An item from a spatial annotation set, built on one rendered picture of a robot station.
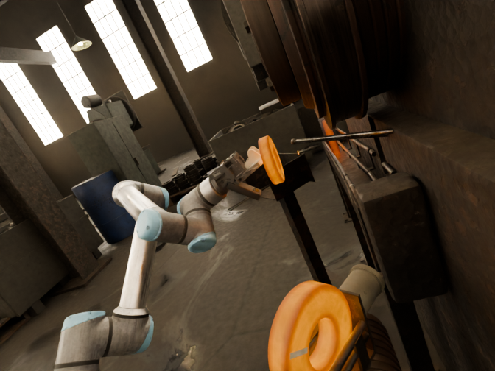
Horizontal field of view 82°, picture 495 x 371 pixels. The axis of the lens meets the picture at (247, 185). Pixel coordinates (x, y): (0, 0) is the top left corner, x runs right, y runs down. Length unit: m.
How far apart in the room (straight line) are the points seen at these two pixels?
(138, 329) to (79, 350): 0.22
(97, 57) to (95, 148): 8.95
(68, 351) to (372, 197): 1.19
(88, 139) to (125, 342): 3.19
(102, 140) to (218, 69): 7.51
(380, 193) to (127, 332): 1.15
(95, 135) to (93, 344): 3.13
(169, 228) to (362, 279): 0.53
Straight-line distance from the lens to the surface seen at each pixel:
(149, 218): 0.83
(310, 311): 0.41
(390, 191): 0.53
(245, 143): 3.19
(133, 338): 1.41
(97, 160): 4.24
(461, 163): 0.41
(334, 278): 1.63
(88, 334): 1.37
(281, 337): 0.39
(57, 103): 14.26
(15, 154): 3.53
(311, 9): 0.52
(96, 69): 12.99
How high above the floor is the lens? 1.04
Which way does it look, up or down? 17 degrees down
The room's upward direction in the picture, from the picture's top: 25 degrees counter-clockwise
